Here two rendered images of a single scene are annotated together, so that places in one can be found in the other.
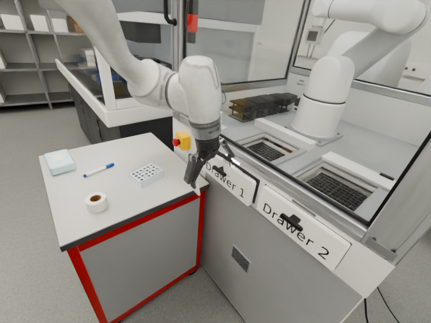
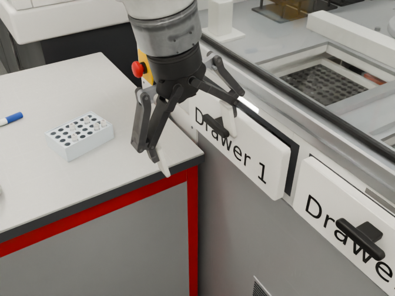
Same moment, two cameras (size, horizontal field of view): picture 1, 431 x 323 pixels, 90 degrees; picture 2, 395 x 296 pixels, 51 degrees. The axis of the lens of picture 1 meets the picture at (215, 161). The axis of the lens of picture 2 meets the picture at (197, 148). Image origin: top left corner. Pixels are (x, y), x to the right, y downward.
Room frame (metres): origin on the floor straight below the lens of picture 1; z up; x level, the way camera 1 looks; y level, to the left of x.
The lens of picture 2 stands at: (0.06, -0.09, 1.33)
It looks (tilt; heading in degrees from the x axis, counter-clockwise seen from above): 38 degrees down; 10
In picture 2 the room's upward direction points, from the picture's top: straight up
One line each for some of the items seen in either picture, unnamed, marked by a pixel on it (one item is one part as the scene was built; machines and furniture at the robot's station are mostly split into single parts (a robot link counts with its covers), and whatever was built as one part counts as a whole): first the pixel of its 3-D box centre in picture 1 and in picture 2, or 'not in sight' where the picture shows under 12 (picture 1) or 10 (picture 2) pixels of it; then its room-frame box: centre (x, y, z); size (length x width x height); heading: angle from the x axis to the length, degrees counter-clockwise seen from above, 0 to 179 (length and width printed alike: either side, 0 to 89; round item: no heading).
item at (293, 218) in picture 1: (293, 220); (365, 234); (0.46, -0.25, 0.91); 0.07 x 0.04 x 0.01; 42
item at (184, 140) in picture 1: (182, 140); (151, 65); (0.95, 0.17, 0.88); 0.07 x 0.05 x 0.07; 42
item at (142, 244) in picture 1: (131, 223); (65, 229); (0.82, 0.44, 0.38); 0.62 x 0.58 x 0.76; 42
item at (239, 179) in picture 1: (226, 174); (231, 133); (0.70, -0.05, 0.87); 0.29 x 0.02 x 0.11; 42
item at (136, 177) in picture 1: (146, 175); (80, 135); (0.77, 0.30, 0.78); 0.12 x 0.08 x 0.04; 146
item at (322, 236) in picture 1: (295, 223); (372, 242); (0.48, -0.27, 0.87); 0.29 x 0.02 x 0.11; 42
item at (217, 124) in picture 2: (221, 170); (220, 123); (0.68, -0.03, 0.91); 0.07 x 0.04 x 0.01; 42
